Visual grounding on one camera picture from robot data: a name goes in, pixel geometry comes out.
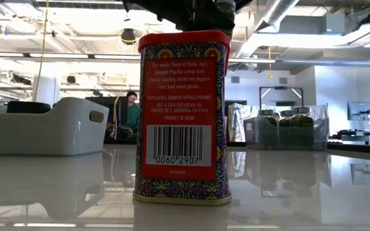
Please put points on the sheet-covered cart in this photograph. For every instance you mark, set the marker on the sheet-covered cart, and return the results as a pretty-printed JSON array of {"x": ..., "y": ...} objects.
[{"x": 236, "y": 122}]

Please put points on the dark green spice tin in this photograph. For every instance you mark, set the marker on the dark green spice tin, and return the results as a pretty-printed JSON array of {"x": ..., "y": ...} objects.
[{"x": 27, "y": 107}]

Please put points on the grey desk monitor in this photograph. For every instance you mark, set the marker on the grey desk monitor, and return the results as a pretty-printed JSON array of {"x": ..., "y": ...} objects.
[{"x": 361, "y": 110}]

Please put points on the black background monitor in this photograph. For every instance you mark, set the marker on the black background monitor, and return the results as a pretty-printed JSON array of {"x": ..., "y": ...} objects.
[{"x": 101, "y": 109}]

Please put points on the grey translucent plastic bin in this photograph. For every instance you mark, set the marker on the grey translucent plastic bin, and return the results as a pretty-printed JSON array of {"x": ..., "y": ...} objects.
[{"x": 255, "y": 138}]

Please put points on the person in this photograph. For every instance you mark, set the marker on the person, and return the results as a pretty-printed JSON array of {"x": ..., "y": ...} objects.
[{"x": 132, "y": 115}]

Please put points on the black ceiling dome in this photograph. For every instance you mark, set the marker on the black ceiling dome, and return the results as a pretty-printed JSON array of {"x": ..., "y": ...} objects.
[
  {"x": 71, "y": 79},
  {"x": 128, "y": 36}
]

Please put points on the red-lidded paprika tin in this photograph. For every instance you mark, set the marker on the red-lidded paprika tin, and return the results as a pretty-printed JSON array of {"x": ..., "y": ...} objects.
[{"x": 181, "y": 112}]

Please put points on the yellow hanging pendant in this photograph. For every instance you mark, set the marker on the yellow hanging pendant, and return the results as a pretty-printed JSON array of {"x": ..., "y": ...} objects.
[{"x": 270, "y": 75}]

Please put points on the black aluminium table frame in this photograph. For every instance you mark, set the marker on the black aluminium table frame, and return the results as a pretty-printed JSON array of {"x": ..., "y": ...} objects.
[{"x": 120, "y": 141}]

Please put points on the white plastic bin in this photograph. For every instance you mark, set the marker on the white plastic bin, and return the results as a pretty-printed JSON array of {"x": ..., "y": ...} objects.
[{"x": 43, "y": 131}]

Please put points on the background work table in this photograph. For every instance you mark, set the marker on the background work table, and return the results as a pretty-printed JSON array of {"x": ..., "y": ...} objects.
[{"x": 365, "y": 138}]

